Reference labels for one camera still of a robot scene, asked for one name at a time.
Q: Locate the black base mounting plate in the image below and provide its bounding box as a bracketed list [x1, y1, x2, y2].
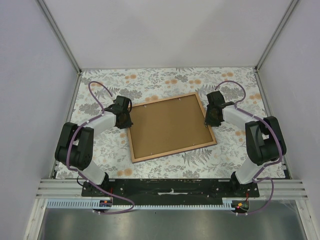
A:
[81, 177, 261, 207]

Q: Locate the brown cardboard backing board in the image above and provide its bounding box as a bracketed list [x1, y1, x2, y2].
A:
[128, 94, 214, 161]

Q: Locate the white slotted cable duct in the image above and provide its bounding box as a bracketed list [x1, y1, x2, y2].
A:
[46, 199, 244, 211]

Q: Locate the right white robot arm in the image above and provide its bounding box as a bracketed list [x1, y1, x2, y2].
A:
[204, 91, 287, 197]

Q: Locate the floral patterned table mat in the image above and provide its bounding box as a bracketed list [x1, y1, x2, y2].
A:
[55, 66, 287, 180]

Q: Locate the wooden picture frame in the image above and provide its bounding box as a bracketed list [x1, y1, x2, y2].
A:
[126, 91, 217, 165]

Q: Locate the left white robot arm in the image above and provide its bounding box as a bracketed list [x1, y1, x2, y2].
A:
[54, 96, 133, 197]

